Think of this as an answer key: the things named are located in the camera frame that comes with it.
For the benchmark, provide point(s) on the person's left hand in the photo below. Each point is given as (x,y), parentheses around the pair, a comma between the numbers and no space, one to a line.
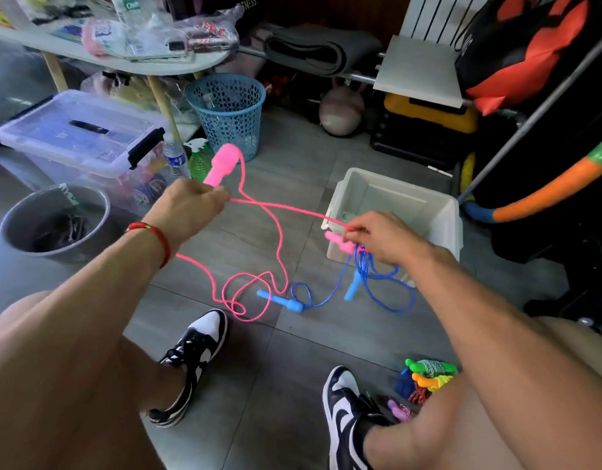
(188,210)

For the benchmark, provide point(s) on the person's right hand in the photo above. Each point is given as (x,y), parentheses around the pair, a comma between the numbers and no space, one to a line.
(389,240)

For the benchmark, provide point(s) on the white plastic bin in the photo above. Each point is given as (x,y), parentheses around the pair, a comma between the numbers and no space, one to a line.
(418,196)

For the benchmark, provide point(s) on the person's left forearm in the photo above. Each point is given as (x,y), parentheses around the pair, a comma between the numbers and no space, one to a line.
(66,367)

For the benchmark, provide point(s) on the person's right forearm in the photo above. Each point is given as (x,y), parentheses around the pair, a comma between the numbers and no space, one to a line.
(516,357)

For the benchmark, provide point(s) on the person's left leg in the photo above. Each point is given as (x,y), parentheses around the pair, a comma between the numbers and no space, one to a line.
(149,386)

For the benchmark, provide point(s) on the person's leg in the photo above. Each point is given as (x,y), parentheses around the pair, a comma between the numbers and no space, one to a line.
(467,426)
(149,386)

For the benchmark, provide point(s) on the person's right leg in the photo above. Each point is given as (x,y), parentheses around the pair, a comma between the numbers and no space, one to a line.
(467,426)

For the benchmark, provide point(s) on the green spray bottle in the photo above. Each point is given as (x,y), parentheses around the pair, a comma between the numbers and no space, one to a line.
(200,161)

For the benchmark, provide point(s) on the small plastic water bottle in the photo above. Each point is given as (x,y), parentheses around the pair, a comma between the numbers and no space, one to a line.
(175,161)

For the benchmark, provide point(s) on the blue mesh plastic basket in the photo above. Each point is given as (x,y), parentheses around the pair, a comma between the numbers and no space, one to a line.
(225,117)

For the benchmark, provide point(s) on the yellow black case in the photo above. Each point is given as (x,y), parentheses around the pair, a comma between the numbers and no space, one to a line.
(428,112)

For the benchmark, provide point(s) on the brown ball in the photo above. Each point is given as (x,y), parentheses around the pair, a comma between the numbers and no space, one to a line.
(341,112)

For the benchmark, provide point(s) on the black white left shoe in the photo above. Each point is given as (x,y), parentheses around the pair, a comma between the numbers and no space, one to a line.
(188,357)

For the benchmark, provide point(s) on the black white shoe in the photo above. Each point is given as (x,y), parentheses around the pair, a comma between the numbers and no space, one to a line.
(188,357)
(342,416)

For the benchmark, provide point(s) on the clear bin with black latches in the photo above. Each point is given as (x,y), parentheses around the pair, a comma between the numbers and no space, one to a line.
(56,127)

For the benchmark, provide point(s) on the multicoloured hula hoop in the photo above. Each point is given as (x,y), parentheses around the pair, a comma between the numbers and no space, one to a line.
(546,196)

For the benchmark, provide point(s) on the grey flat board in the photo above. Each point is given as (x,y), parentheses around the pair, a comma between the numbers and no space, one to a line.
(418,71)

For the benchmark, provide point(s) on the grey metal basin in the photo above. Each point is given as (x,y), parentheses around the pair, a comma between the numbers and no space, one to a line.
(15,225)

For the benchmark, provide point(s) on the clear plastic bag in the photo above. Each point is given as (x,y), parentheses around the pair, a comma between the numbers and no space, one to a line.
(208,32)

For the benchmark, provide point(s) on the black white right shoe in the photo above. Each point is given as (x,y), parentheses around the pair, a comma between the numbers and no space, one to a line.
(342,416)

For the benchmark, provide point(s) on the black maroon exercise machine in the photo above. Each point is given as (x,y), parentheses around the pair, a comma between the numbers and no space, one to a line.
(575,240)

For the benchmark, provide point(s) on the pink white packet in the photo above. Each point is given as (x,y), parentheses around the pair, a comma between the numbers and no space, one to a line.
(103,39)

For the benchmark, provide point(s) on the white metal pole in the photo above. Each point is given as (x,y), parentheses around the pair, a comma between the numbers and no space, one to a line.
(536,112)

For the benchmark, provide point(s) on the grey folded mat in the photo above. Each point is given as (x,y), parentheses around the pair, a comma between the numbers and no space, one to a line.
(320,49)

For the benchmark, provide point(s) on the large plastic water bottle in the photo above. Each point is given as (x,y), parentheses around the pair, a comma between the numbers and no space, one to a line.
(125,5)

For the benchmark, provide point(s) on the white round table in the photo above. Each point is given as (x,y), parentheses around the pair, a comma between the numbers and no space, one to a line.
(46,44)

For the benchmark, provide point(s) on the white radiator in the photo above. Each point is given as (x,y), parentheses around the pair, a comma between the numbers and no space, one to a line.
(443,14)

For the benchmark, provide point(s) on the black red inflatable toy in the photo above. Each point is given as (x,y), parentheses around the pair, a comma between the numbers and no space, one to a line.
(526,49)

